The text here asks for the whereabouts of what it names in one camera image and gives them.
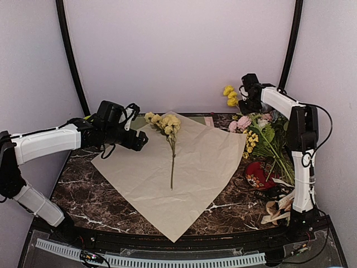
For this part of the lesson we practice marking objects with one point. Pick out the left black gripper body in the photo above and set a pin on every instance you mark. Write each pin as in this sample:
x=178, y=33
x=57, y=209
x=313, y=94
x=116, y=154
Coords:
x=112, y=137

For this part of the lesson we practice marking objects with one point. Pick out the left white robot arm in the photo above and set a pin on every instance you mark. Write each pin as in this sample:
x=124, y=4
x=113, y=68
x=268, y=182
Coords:
x=76, y=133

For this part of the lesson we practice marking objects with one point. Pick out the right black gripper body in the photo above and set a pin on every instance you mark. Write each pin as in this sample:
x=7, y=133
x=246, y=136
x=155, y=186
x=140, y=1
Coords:
x=252, y=106

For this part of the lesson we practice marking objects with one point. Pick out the small yellow blossom sprig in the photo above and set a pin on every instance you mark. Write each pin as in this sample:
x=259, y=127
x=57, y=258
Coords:
x=251, y=141

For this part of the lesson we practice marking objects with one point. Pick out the green wrapping paper sheet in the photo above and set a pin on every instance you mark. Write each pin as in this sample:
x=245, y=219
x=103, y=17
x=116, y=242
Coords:
x=140, y=121

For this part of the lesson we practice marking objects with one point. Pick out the red floral tin lid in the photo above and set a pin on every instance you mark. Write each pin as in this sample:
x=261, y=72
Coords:
x=260, y=176

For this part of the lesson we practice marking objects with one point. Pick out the bright yellow flower stem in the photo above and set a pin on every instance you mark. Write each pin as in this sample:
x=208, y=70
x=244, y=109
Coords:
x=232, y=99

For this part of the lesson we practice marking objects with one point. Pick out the black frame post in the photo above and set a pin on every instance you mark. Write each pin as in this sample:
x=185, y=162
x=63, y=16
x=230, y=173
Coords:
x=61, y=14
x=291, y=44

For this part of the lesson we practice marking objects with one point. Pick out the pale yellow flower stem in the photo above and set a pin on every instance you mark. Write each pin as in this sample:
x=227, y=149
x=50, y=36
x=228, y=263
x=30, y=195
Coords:
x=167, y=125

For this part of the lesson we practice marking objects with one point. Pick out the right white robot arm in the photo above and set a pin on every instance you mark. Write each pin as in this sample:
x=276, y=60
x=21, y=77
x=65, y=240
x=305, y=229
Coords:
x=302, y=136

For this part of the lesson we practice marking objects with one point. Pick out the white slotted cable duct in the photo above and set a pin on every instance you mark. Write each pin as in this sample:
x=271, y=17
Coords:
x=111, y=260

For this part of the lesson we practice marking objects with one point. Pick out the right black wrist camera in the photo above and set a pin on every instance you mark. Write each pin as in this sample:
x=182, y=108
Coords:
x=249, y=80

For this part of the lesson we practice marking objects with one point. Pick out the right black frame post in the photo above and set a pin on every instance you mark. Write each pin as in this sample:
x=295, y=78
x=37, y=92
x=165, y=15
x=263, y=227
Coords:
x=291, y=44

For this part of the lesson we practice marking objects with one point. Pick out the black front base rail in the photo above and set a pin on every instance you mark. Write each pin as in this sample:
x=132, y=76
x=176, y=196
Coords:
x=207, y=233

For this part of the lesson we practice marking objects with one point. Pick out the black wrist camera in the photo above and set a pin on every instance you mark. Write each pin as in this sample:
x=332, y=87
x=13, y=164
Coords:
x=249, y=80
x=110, y=112

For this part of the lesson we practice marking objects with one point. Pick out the pink wrapping paper stack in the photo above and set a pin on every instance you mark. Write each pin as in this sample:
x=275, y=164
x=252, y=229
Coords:
x=209, y=121

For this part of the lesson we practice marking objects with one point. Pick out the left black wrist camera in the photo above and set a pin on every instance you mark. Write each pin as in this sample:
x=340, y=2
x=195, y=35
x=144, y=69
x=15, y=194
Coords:
x=110, y=112

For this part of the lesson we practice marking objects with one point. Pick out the bunch of fake flowers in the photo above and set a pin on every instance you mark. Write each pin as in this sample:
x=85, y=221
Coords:
x=271, y=129

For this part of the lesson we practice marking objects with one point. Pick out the beige wrapping paper sheet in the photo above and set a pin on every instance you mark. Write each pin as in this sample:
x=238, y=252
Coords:
x=206, y=160

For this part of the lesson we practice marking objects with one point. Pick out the pink fake flower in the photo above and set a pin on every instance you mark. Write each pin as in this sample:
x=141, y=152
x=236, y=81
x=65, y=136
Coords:
x=241, y=124

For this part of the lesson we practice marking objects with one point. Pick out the left black frame post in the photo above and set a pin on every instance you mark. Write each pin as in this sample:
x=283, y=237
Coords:
x=61, y=14

